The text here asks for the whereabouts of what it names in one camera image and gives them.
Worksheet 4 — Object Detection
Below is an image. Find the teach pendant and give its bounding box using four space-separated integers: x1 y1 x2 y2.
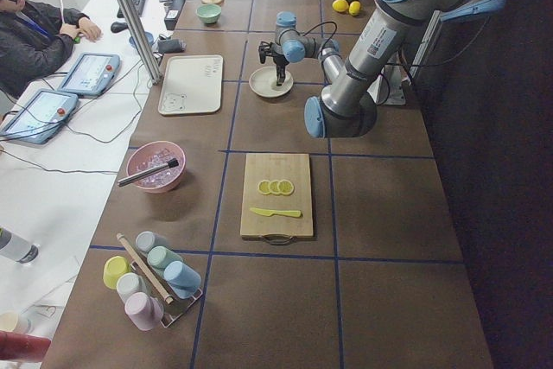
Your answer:
57 53 121 97
1 89 79 144

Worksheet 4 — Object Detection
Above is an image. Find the grey folded cloth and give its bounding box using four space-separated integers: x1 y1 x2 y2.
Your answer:
157 39 186 54

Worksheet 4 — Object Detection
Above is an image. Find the light blue cup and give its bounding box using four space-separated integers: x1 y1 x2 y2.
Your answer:
163 261 201 299

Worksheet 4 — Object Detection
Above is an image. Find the steel muddler black tip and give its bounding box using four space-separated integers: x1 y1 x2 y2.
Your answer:
117 158 179 187

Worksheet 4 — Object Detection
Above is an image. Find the black box white label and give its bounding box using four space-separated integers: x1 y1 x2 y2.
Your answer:
164 0 186 31

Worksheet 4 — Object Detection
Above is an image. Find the yellow lemon near lime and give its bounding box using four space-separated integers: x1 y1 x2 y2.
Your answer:
332 0 349 13

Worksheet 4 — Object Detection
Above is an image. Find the red cylinder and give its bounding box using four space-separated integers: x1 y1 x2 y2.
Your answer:
1 331 51 363

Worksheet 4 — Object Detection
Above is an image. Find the teach pendant far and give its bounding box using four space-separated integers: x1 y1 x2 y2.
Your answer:
57 53 121 97

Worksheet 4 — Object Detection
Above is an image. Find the white bear tray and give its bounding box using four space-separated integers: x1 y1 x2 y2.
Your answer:
158 54 224 116

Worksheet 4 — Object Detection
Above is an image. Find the yellow plastic knife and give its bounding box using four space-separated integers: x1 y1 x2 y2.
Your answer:
249 207 302 218

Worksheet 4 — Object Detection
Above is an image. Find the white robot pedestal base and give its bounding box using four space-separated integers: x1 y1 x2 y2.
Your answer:
373 65 406 105

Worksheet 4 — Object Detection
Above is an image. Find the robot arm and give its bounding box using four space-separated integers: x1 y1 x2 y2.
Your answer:
258 0 506 137

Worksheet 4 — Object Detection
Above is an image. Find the white cup on rack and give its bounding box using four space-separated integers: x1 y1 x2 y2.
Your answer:
116 272 151 303

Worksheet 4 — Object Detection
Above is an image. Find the cream round plate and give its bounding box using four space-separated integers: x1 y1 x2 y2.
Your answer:
249 67 294 99

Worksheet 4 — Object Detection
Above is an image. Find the seated person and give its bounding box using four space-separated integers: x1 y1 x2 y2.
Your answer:
1 0 102 99

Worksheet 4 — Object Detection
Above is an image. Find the yellow cup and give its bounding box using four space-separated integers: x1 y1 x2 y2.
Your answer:
102 256 130 289

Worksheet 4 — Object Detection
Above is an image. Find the lemon slice bottom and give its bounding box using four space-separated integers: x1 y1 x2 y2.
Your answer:
277 179 295 196

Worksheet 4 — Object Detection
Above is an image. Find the grey cup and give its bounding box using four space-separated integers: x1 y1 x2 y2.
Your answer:
135 231 170 255

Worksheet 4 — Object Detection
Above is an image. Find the yellow lemon far one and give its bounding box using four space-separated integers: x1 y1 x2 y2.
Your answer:
348 1 362 16

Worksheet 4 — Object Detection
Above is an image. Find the bamboo cutting board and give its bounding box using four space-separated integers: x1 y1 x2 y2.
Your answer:
240 153 315 245

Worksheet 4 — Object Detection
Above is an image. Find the green cup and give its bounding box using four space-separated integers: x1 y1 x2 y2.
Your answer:
147 245 183 277

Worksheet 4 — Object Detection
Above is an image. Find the lemon slice middle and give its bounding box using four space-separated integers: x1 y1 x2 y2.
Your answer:
268 180 282 195

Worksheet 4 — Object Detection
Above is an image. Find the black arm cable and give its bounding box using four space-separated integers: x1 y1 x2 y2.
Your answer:
300 21 339 41

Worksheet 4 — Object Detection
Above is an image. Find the white wire cup rack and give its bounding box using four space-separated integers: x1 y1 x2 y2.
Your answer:
117 233 203 328

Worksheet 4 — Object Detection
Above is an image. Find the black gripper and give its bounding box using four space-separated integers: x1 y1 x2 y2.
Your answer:
257 41 289 86

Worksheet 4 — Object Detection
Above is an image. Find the lemon slice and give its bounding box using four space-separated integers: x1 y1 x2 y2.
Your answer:
257 180 271 195
277 179 295 196
268 180 282 195

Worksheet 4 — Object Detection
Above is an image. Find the lemon slice top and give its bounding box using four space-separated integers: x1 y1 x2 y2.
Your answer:
257 180 271 195

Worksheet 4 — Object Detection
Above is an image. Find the green bowl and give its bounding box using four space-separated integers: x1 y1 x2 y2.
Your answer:
195 3 222 25

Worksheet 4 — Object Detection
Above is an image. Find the pink bowl with ice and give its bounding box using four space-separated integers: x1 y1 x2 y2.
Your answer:
126 141 186 194

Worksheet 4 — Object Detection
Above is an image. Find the white paper cup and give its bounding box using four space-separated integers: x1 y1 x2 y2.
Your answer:
0 311 32 334

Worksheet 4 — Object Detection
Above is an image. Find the pink cup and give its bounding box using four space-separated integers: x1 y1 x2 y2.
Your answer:
124 292 164 331

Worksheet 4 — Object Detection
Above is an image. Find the blue bowl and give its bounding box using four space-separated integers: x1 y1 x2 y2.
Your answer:
128 30 155 53

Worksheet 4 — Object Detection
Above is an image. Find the teach pendant near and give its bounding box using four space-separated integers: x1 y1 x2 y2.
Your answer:
1 89 79 144

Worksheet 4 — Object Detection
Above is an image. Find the aluminium frame post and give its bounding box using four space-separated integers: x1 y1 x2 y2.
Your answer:
117 0 162 85

